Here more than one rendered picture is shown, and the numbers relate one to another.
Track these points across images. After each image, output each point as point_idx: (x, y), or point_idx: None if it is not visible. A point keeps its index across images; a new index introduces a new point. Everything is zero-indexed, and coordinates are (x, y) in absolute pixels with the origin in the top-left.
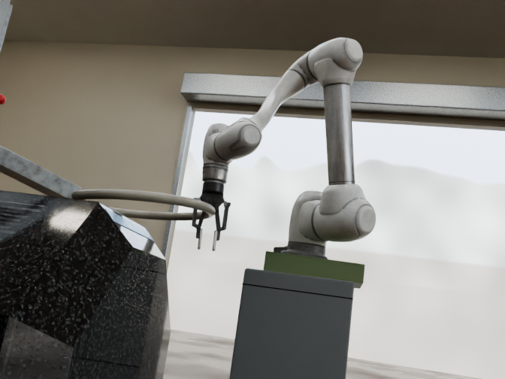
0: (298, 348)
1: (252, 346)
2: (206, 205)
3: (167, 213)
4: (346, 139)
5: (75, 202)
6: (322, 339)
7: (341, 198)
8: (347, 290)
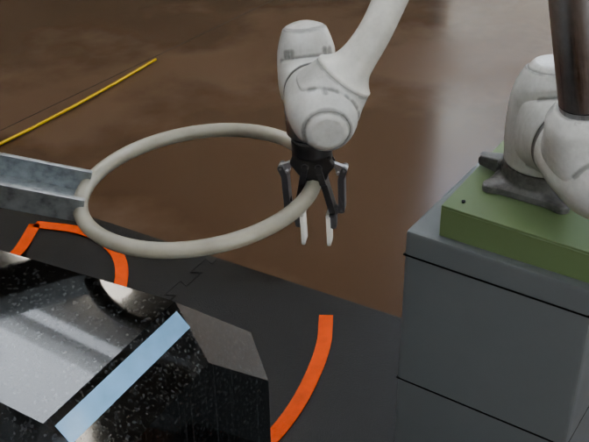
0: (497, 364)
1: (427, 343)
2: (280, 224)
3: (266, 133)
4: (587, 31)
5: (17, 419)
6: (535, 362)
7: (571, 157)
8: (582, 302)
